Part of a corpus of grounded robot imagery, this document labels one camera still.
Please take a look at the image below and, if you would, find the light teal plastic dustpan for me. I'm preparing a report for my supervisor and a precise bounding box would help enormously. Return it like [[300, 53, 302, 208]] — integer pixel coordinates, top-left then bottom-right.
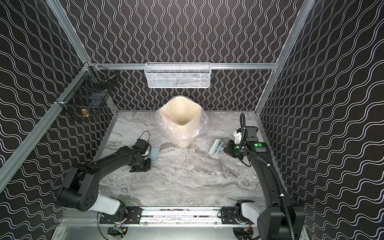
[[150, 147, 160, 162]]

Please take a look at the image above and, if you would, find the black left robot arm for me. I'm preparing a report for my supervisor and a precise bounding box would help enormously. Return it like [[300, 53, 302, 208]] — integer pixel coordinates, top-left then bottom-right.
[[57, 139, 152, 221]]

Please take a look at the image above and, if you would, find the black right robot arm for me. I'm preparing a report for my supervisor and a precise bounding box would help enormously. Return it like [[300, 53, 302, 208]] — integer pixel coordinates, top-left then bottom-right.
[[224, 126, 305, 240]]

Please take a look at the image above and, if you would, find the cream plastic waste bin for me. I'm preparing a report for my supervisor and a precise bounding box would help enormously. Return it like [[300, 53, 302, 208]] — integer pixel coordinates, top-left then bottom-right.
[[158, 95, 202, 148]]

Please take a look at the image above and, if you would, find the clear plastic bin liner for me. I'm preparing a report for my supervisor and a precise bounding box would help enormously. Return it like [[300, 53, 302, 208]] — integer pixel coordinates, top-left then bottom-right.
[[155, 95, 210, 142]]

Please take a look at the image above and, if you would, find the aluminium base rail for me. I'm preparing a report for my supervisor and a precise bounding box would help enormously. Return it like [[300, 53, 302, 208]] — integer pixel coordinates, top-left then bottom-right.
[[60, 207, 250, 227]]

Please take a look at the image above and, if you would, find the aluminium right frame post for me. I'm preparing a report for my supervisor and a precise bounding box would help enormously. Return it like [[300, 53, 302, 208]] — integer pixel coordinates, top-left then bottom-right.
[[255, 0, 316, 116]]

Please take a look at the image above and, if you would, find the aluminium rear frame bar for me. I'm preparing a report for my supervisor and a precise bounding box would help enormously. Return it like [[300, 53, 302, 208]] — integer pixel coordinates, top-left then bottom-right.
[[91, 62, 278, 70]]

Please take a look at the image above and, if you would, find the aluminium frame bar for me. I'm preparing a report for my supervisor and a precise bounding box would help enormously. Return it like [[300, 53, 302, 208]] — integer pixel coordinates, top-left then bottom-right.
[[1, 63, 90, 191], [91, 62, 278, 70]]

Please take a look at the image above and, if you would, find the black wire basket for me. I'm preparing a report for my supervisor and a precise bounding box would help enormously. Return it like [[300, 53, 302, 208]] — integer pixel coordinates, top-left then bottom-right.
[[59, 66, 118, 122]]

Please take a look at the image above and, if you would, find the white wire mesh basket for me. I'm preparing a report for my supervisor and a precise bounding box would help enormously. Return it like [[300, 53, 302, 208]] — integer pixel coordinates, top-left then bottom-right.
[[144, 62, 212, 89]]

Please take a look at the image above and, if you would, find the aluminium left frame bar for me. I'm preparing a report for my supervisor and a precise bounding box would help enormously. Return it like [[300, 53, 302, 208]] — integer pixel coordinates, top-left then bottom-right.
[[1, 63, 90, 191]]

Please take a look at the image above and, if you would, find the aluminium corner frame post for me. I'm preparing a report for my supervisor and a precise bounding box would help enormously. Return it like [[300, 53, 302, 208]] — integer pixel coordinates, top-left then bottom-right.
[[47, 0, 92, 64]]

